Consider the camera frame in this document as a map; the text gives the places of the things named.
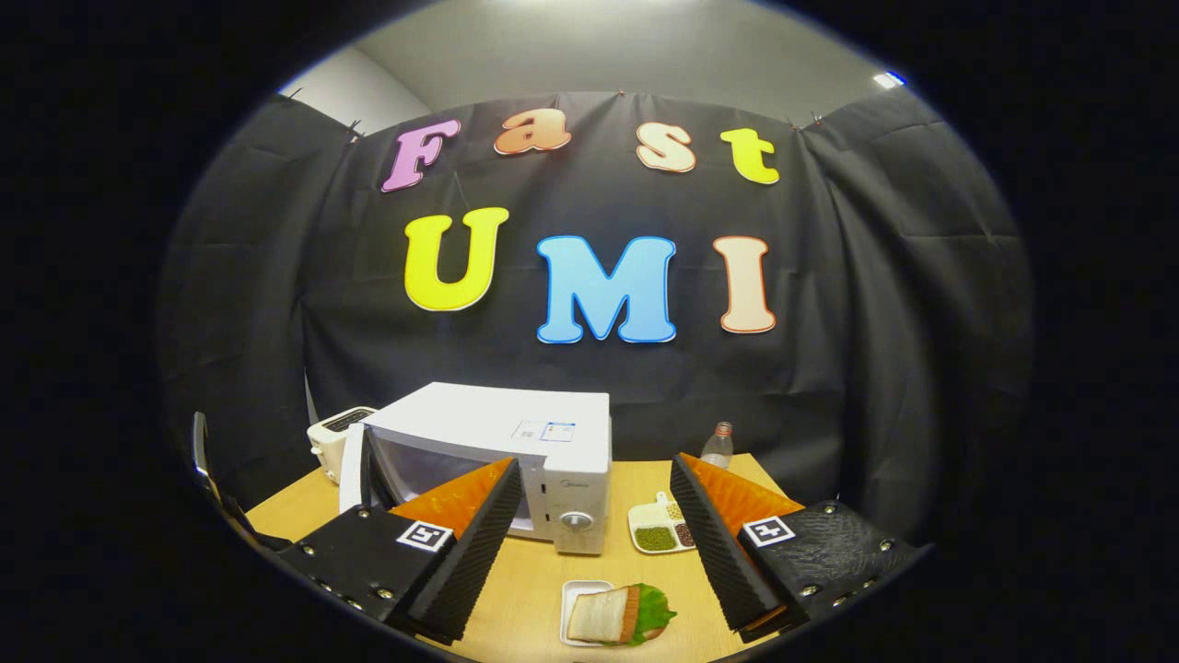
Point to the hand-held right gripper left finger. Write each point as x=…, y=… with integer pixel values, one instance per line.
x=479, y=543

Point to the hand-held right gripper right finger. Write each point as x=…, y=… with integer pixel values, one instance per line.
x=714, y=543

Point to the white toaster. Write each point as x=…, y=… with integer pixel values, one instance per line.
x=330, y=447

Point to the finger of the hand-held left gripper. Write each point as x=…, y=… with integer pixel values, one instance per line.
x=201, y=451

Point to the small white rectangular plate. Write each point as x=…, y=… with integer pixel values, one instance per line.
x=576, y=594

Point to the white divided dish of beans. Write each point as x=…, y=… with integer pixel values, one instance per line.
x=654, y=537

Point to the small ceiling light panel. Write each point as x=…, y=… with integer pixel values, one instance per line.
x=889, y=80

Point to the black backdrop cloth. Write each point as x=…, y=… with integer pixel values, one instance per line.
x=571, y=368

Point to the clear plastic bottle red label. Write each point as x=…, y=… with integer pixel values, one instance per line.
x=717, y=448

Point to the white microwave oven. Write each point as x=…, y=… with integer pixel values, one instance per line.
x=497, y=414

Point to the sandwich with lettuce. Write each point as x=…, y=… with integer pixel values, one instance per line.
x=608, y=615

